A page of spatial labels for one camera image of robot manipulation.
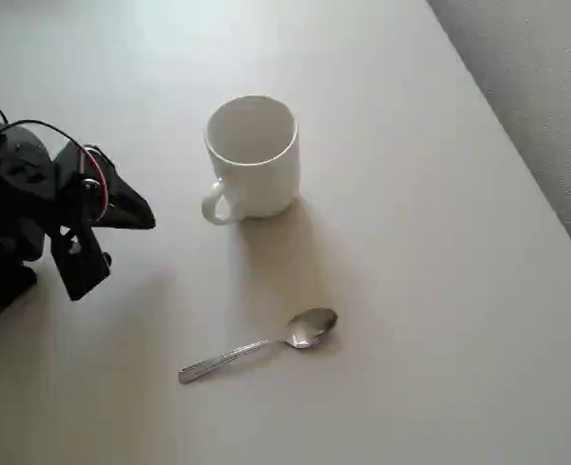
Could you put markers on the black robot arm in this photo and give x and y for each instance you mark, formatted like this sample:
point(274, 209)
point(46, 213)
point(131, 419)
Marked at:
point(4, 218)

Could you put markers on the silver metal teaspoon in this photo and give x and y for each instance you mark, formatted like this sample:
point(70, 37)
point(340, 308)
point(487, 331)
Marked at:
point(309, 327)

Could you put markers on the white ceramic mug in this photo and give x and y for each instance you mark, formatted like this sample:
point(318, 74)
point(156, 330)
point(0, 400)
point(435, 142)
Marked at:
point(261, 184)

